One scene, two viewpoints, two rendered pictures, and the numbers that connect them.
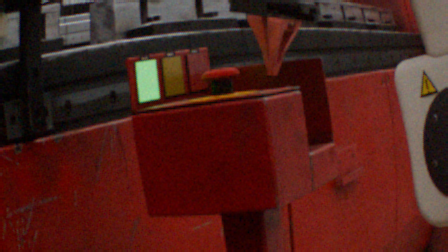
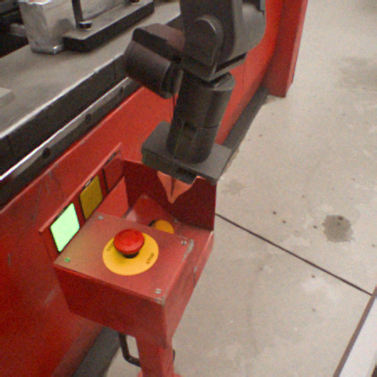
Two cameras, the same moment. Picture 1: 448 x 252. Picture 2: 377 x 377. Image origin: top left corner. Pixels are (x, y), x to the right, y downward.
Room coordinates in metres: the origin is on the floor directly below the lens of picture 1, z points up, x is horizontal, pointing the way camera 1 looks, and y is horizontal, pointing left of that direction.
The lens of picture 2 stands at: (0.79, -0.05, 1.17)
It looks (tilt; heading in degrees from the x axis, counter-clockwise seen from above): 42 degrees down; 355
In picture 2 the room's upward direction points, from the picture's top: straight up
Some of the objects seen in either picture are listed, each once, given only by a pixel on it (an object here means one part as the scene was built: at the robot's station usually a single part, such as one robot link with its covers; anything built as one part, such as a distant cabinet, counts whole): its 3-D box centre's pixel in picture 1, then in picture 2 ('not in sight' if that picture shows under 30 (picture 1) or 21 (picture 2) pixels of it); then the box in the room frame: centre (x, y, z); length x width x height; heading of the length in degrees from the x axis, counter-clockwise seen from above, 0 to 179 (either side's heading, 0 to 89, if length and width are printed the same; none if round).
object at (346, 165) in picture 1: (349, 164); not in sight; (2.03, -0.25, 0.58); 0.15 x 0.02 x 0.07; 152
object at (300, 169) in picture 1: (238, 121); (141, 241); (1.17, -0.02, 0.75); 0.20 x 0.16 x 0.18; 154
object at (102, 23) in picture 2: (184, 28); (113, 21); (1.71, 0.04, 0.89); 0.30 x 0.05 x 0.03; 152
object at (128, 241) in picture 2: (222, 85); (130, 246); (1.12, 0.00, 0.79); 0.04 x 0.04 x 0.04
